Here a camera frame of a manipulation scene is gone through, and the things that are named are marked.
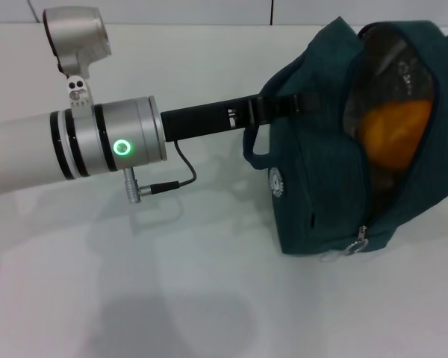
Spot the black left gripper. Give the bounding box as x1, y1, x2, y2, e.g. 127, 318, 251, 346
160, 92, 322, 142

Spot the dark teal insulated lunch bag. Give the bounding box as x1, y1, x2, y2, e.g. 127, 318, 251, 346
242, 16, 448, 258

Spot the orange pear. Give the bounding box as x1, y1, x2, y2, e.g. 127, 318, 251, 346
359, 98, 433, 173

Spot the dark left arm cable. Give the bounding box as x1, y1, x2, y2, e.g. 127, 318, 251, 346
151, 139, 198, 195

